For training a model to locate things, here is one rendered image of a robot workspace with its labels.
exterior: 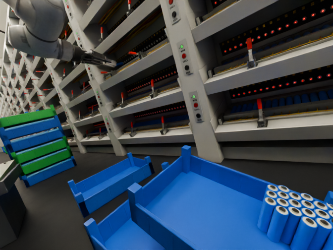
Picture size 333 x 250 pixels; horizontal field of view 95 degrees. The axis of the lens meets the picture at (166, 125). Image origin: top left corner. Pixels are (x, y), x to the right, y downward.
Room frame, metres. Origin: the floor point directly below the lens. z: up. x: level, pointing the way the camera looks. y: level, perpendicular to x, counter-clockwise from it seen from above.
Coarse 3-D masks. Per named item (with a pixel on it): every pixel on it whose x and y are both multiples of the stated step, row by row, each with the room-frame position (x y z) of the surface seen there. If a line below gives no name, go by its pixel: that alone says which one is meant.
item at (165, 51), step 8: (168, 40) 0.63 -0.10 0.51; (160, 48) 0.67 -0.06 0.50; (168, 48) 0.65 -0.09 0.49; (152, 56) 0.71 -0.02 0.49; (160, 56) 0.68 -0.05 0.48; (168, 56) 0.66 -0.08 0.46; (136, 64) 0.78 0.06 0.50; (144, 64) 0.75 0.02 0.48; (152, 64) 0.73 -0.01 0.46; (120, 72) 0.87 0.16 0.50; (128, 72) 0.83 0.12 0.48; (136, 72) 0.80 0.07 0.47; (104, 80) 1.07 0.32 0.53; (112, 80) 0.94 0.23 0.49; (120, 80) 0.90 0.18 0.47; (104, 88) 1.02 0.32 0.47
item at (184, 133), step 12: (156, 108) 0.97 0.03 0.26; (168, 108) 0.92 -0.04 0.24; (180, 108) 0.87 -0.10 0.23; (132, 120) 1.16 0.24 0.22; (144, 120) 1.06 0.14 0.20; (156, 120) 0.96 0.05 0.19; (168, 120) 0.86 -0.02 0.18; (180, 120) 0.79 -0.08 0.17; (120, 132) 1.06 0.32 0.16; (132, 132) 0.94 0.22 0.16; (144, 132) 0.91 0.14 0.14; (156, 132) 0.83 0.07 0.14; (168, 132) 0.75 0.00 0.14; (180, 132) 0.69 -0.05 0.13; (192, 132) 0.63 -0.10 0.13
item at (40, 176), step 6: (72, 156) 1.13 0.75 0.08; (66, 162) 1.10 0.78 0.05; (72, 162) 1.12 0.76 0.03; (54, 168) 1.04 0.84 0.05; (60, 168) 1.07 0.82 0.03; (66, 168) 1.09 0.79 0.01; (42, 174) 1.00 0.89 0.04; (48, 174) 1.01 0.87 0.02; (54, 174) 1.04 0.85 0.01; (24, 180) 0.93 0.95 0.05; (30, 180) 0.95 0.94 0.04; (36, 180) 0.97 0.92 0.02; (42, 180) 0.99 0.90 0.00; (30, 186) 0.94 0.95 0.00
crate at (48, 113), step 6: (54, 108) 1.14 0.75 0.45; (24, 114) 1.02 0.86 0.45; (30, 114) 1.04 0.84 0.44; (36, 114) 1.06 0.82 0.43; (42, 114) 1.08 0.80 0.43; (48, 114) 1.10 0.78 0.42; (54, 114) 1.13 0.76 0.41; (0, 120) 0.94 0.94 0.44; (6, 120) 0.96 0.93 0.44; (12, 120) 0.98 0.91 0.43; (18, 120) 1.00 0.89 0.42; (24, 120) 1.01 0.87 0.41; (30, 120) 1.03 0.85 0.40; (36, 120) 1.09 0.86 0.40; (0, 126) 0.94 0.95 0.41; (6, 126) 0.97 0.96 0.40; (12, 126) 1.08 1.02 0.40
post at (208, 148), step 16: (160, 0) 0.63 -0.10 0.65; (176, 0) 0.59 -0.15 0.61; (192, 0) 0.62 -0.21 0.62; (176, 32) 0.61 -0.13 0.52; (176, 48) 0.62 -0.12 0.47; (192, 48) 0.57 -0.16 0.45; (208, 48) 0.66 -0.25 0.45; (176, 64) 0.63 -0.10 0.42; (192, 64) 0.58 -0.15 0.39; (192, 80) 0.59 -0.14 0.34; (208, 96) 0.58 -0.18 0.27; (224, 96) 0.71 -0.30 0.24; (192, 112) 0.62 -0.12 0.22; (208, 112) 0.57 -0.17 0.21; (192, 128) 0.63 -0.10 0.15; (208, 128) 0.58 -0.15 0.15; (208, 144) 0.59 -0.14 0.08; (208, 160) 0.60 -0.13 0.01
